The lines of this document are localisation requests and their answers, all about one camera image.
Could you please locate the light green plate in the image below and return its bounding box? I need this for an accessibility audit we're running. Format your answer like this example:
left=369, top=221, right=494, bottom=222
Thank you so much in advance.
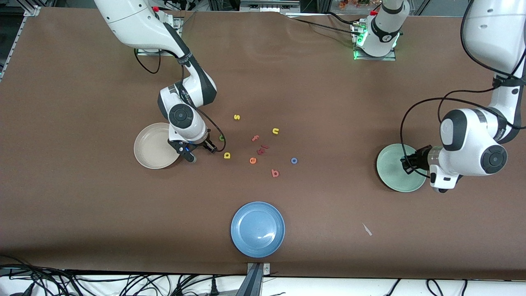
left=376, top=143, right=430, bottom=192

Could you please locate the beige brown plate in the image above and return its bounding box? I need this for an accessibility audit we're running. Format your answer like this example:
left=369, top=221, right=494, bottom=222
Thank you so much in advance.
left=134, top=123, right=184, bottom=169

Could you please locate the blue plate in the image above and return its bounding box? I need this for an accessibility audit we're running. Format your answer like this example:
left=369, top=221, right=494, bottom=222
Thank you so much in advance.
left=231, top=201, right=286, bottom=258

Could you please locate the brown paper table cover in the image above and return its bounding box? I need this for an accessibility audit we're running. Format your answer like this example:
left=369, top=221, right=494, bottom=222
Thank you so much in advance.
left=0, top=7, right=526, bottom=281

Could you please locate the grey device box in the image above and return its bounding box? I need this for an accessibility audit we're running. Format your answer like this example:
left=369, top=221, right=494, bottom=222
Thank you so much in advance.
left=240, top=0, right=301, bottom=13

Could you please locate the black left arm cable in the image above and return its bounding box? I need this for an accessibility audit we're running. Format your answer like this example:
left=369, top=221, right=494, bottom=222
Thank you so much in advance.
left=400, top=0, right=526, bottom=181

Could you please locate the aluminium camera mount post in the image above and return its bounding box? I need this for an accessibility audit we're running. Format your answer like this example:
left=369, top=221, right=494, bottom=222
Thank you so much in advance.
left=236, top=262, right=272, bottom=296

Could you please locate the black base cable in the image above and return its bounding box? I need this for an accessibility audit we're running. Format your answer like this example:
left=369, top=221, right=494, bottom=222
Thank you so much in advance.
left=327, top=11, right=363, bottom=27
left=293, top=17, right=363, bottom=38

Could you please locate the aluminium frame rail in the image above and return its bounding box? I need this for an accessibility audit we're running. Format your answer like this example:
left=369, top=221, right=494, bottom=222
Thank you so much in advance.
left=0, top=6, right=42, bottom=81

